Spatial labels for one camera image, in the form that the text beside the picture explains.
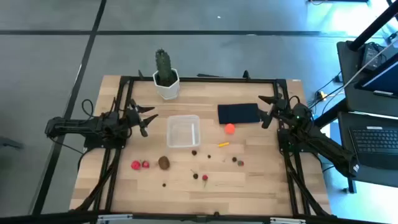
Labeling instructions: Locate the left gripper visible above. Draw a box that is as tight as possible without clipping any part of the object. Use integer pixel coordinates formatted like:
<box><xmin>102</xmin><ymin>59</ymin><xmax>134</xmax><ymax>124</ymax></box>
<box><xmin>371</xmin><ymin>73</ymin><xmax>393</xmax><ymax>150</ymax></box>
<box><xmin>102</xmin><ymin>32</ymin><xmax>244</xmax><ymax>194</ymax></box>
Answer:
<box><xmin>124</xmin><ymin>98</ymin><xmax>159</xmax><ymax>138</ymax></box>

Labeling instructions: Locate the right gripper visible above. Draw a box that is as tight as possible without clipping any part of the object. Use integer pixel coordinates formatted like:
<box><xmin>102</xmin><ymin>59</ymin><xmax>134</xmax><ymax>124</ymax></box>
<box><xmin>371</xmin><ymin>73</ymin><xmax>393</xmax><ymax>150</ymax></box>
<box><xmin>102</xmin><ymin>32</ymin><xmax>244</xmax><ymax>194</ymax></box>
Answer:
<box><xmin>257</xmin><ymin>93</ymin><xmax>292</xmax><ymax>129</ymax></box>

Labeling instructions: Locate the clear plastic tupperware container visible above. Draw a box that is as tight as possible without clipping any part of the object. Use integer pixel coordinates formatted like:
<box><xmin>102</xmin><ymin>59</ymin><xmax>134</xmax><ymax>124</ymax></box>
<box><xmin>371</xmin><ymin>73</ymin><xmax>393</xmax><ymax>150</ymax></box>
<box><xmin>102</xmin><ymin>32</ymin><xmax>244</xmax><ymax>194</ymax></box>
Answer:
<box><xmin>166</xmin><ymin>114</ymin><xmax>201</xmax><ymax>149</ymax></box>

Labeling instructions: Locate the brown toy kiwi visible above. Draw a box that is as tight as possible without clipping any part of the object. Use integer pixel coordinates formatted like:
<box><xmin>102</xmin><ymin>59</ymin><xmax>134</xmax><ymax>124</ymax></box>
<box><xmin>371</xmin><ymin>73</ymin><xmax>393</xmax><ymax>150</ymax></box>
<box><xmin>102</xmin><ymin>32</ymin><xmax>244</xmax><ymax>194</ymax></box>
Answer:
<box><xmin>157</xmin><ymin>156</ymin><xmax>171</xmax><ymax>171</ymax></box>

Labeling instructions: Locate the dark blue folded cloth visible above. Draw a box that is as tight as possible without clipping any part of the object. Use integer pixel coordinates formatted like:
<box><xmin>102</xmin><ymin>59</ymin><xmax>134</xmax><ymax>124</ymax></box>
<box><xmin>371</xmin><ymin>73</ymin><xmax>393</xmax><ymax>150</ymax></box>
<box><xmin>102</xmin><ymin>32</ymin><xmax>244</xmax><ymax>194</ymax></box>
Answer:
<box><xmin>217</xmin><ymin>103</ymin><xmax>261</xmax><ymax>125</ymax></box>

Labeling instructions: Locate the green cactus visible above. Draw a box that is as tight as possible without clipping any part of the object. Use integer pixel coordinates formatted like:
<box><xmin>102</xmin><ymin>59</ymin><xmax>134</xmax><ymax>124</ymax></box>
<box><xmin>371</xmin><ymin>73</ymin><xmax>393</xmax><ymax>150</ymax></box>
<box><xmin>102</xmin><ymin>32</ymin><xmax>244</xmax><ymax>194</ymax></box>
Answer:
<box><xmin>154</xmin><ymin>48</ymin><xmax>172</xmax><ymax>87</ymax></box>

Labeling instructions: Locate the black desk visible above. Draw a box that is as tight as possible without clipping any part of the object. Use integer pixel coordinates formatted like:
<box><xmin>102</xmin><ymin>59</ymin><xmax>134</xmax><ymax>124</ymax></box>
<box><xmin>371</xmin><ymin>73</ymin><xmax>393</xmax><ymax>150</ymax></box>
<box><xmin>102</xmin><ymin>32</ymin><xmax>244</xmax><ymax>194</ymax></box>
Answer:
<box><xmin>313</xmin><ymin>40</ymin><xmax>398</xmax><ymax>194</ymax></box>

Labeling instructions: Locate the black laptop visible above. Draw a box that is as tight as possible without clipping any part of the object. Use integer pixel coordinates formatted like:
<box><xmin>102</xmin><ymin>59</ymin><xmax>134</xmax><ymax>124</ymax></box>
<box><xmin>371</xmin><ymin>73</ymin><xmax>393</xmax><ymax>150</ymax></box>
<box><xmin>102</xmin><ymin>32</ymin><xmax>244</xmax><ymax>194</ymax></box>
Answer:
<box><xmin>348</xmin><ymin>125</ymin><xmax>398</xmax><ymax>171</ymax></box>

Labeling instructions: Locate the black power adapter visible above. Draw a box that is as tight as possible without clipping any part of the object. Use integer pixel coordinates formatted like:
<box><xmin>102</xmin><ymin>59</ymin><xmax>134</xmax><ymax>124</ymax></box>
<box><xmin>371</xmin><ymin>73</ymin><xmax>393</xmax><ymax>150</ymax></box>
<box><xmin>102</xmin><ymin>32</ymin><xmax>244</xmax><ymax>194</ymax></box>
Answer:
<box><xmin>360</xmin><ymin>42</ymin><xmax>382</xmax><ymax>71</ymax></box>

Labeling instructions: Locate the black monitor with blue screen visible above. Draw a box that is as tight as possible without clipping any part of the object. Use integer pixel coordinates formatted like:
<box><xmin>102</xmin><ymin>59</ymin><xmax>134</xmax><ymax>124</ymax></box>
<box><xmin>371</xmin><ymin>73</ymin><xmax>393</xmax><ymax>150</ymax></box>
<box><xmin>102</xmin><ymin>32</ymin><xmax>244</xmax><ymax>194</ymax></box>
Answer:
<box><xmin>354</xmin><ymin>52</ymin><xmax>398</xmax><ymax>100</ymax></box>

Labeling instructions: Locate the black diagonal pole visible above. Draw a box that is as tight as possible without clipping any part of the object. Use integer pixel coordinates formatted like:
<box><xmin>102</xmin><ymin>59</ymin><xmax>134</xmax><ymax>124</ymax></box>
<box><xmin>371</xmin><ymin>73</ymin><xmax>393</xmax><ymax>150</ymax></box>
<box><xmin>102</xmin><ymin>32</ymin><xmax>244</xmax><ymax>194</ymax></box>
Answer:
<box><xmin>348</xmin><ymin>0</ymin><xmax>398</xmax><ymax>52</ymax></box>

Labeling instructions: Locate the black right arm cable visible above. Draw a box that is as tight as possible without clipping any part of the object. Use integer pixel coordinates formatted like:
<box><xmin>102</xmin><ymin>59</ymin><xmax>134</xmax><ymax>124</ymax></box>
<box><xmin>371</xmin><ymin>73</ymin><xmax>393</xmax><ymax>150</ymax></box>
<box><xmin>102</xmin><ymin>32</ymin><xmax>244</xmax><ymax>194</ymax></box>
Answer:
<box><xmin>288</xmin><ymin>95</ymin><xmax>302</xmax><ymax>108</ymax></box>

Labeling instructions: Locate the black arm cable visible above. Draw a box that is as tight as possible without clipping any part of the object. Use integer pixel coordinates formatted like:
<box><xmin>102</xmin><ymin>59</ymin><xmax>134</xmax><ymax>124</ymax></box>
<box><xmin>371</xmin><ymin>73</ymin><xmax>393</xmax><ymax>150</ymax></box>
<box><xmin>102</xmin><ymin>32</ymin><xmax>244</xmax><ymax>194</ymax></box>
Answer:
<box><xmin>81</xmin><ymin>98</ymin><xmax>105</xmax><ymax>121</ymax></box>
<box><xmin>288</xmin><ymin>95</ymin><xmax>302</xmax><ymax>108</ymax></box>

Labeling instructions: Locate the black aluminium table frame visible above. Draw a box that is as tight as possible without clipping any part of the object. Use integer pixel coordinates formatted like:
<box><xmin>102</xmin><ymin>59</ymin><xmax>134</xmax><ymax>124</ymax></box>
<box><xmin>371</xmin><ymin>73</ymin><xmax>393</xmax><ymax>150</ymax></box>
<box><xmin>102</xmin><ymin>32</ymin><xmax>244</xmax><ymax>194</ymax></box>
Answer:
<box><xmin>70</xmin><ymin>73</ymin><xmax>331</xmax><ymax>218</ymax></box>

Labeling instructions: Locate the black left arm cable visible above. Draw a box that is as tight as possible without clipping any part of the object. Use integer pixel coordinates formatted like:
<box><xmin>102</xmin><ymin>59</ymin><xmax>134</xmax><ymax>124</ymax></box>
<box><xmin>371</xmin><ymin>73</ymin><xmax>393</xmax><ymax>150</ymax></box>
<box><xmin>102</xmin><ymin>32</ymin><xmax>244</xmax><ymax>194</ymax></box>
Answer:
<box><xmin>81</xmin><ymin>98</ymin><xmax>105</xmax><ymax>121</ymax></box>

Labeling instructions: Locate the black floor cable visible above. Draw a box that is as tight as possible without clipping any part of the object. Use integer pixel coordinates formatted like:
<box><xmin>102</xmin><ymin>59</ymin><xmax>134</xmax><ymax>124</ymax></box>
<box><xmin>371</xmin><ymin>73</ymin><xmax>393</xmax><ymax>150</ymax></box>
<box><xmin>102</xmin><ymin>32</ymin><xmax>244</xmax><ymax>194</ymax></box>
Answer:
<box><xmin>307</xmin><ymin>71</ymin><xmax>346</xmax><ymax>116</ymax></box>

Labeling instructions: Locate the silver metal bracket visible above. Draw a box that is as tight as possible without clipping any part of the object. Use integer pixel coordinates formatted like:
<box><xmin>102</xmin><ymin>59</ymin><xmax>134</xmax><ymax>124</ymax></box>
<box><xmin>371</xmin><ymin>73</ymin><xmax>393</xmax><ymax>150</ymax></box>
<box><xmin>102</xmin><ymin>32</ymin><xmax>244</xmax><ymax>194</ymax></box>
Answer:
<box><xmin>269</xmin><ymin>217</ymin><xmax>307</xmax><ymax>224</ymax></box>
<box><xmin>97</xmin><ymin>213</ymin><xmax>134</xmax><ymax>223</ymax></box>

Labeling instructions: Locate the white cable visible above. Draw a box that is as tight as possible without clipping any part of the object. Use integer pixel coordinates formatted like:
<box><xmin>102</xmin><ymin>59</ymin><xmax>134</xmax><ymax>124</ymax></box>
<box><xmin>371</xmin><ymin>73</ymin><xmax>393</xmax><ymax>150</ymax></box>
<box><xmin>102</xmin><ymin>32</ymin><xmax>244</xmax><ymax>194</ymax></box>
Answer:
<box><xmin>338</xmin><ymin>37</ymin><xmax>398</xmax><ymax>91</ymax></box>

